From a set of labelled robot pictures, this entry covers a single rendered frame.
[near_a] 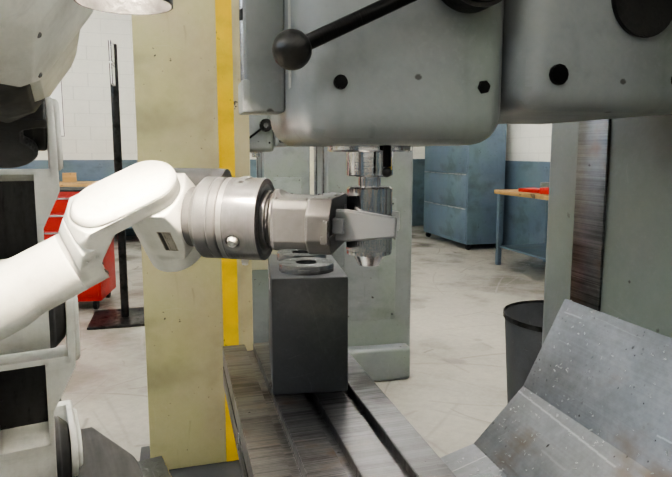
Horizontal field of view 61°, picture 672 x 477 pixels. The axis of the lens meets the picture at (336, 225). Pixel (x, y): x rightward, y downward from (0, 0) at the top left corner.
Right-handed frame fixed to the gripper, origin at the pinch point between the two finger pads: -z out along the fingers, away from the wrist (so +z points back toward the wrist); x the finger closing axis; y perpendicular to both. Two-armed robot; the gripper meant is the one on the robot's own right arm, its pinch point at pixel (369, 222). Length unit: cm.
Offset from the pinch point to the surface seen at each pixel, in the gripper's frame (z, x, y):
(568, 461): -24.2, 12.1, 30.5
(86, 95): 515, 754, -86
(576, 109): -18.9, -3.0, -11.4
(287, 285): 15.0, 24.8, 13.2
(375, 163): -0.7, -2.2, -6.2
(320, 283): 10.1, 26.3, 12.9
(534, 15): -14.4, -5.9, -19.0
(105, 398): 162, 210, 126
